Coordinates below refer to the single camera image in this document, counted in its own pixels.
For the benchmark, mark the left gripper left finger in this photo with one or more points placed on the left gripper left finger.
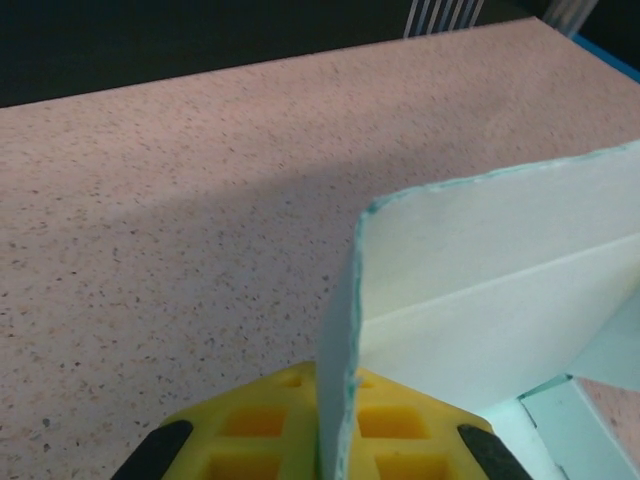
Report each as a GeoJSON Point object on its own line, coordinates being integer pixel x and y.
{"type": "Point", "coordinates": [250, 425]}

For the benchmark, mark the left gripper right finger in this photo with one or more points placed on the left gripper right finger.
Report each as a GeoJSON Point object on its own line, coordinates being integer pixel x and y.
{"type": "Point", "coordinates": [400, 430]}

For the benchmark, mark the light blue paper box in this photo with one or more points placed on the light blue paper box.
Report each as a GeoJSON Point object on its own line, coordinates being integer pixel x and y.
{"type": "Point", "coordinates": [475, 280]}

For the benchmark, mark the blue table edge trim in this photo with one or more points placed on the blue table edge trim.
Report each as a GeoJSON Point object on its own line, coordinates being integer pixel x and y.
{"type": "Point", "coordinates": [620, 60]}

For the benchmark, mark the aluminium frame post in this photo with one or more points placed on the aluminium frame post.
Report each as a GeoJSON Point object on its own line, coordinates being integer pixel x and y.
{"type": "Point", "coordinates": [570, 15]}

